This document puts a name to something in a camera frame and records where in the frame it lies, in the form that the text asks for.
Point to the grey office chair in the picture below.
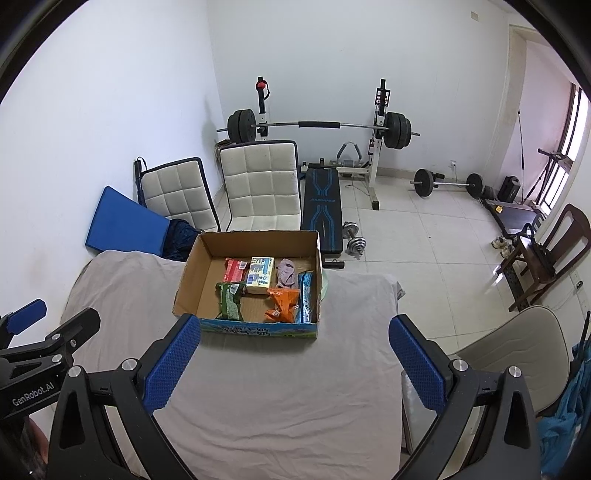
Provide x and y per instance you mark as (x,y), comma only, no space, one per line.
(512,346)

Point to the white tissue pack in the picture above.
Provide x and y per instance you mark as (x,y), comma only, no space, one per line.
(259,277)

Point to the white padded chair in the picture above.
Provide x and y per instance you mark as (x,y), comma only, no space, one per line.
(261,184)
(178,198)

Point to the black and blue weight bench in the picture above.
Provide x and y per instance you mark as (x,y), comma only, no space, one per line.
(322,207)

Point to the orange snack packet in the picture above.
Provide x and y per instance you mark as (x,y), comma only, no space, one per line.
(282,304)

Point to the cardboard box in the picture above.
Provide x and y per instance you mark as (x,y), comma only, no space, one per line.
(194,277)

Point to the chrome dumbbell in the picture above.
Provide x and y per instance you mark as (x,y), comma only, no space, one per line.
(356,246)
(351,229)

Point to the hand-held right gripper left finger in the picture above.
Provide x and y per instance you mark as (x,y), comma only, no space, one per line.
(173,360)

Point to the purple soft cloth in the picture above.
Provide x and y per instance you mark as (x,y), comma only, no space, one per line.
(287,273)

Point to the short barbell with black plates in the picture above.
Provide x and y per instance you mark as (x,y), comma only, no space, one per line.
(422,183)

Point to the red snack packet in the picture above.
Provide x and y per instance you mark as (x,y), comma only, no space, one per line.
(235,270)

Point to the white barbell rack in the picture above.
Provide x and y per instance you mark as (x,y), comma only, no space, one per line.
(376,157)

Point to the green snack packet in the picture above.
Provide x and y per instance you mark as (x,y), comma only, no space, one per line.
(230,302)

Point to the dark blue cloth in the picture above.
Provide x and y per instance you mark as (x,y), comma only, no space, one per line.
(180,240)

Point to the black speaker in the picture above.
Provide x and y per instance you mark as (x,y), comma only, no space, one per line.
(509,189)

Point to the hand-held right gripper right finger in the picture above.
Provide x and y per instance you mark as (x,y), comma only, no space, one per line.
(415,360)

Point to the dark wooden chair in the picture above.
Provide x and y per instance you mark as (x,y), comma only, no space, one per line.
(570,244)

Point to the long blue snack packet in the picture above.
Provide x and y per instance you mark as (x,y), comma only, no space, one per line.
(305,297)

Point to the thin black pole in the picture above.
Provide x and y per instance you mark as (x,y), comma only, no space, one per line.
(521,157)

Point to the blue jacket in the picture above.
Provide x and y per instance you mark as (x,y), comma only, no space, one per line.
(570,434)

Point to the window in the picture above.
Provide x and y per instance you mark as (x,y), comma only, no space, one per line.
(572,152)

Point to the thin black rods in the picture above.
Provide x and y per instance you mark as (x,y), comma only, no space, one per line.
(587,327)

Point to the long barbell with black plates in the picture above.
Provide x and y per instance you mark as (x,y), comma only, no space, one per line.
(318,124)

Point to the black treadmill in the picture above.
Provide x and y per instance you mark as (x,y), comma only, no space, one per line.
(512,217)

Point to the white shoe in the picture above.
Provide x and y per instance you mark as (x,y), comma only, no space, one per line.
(498,241)
(508,250)

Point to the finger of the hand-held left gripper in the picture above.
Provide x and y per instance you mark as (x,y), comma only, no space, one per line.
(27,316)
(74,334)

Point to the blue foam mat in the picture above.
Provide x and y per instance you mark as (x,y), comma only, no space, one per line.
(122,224)

